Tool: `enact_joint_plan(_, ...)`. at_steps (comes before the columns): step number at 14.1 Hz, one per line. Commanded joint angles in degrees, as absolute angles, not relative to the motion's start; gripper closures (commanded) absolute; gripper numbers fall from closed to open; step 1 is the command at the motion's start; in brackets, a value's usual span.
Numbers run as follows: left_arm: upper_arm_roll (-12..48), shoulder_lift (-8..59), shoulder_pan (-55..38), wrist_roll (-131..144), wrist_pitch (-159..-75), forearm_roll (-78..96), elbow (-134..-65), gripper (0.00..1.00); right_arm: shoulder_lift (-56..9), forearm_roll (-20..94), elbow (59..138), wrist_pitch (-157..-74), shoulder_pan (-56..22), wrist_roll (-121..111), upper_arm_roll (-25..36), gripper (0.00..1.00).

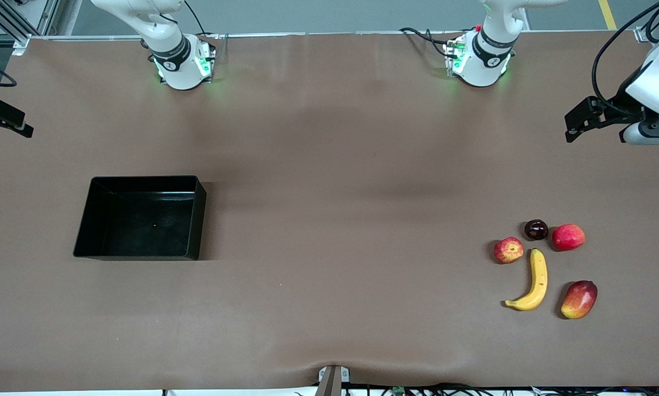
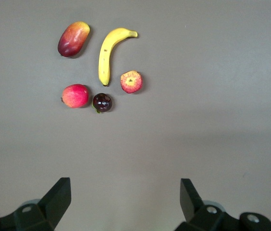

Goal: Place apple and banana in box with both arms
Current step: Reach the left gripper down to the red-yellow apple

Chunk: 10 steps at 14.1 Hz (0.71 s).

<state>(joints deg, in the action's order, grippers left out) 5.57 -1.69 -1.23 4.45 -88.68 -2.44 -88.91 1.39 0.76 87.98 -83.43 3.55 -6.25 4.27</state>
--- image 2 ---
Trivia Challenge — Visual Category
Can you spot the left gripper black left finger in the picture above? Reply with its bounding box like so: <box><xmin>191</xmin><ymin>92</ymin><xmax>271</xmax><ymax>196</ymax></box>
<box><xmin>0</xmin><ymin>177</ymin><xmax>72</xmax><ymax>231</ymax></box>

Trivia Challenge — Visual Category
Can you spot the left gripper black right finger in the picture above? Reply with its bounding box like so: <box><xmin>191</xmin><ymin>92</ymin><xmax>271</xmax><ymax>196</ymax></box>
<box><xmin>173</xmin><ymin>178</ymin><xmax>271</xmax><ymax>231</ymax></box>

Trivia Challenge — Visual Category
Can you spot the red yellow striped apple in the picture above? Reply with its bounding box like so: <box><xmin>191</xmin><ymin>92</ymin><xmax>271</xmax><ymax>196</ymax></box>
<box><xmin>120</xmin><ymin>70</ymin><xmax>143</xmax><ymax>94</ymax></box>

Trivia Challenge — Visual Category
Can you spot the yellow banana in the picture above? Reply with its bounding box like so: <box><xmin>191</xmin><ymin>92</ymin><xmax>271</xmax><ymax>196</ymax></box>
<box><xmin>98</xmin><ymin>27</ymin><xmax>138</xmax><ymax>87</ymax></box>

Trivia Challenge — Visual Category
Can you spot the pink red peach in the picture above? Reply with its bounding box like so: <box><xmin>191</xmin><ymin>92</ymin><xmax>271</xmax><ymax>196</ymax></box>
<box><xmin>61</xmin><ymin>83</ymin><xmax>89</xmax><ymax>108</ymax></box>

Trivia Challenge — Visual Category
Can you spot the red yellow mango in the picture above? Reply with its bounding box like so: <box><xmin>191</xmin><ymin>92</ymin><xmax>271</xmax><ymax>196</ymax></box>
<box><xmin>57</xmin><ymin>21</ymin><xmax>91</xmax><ymax>58</ymax></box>

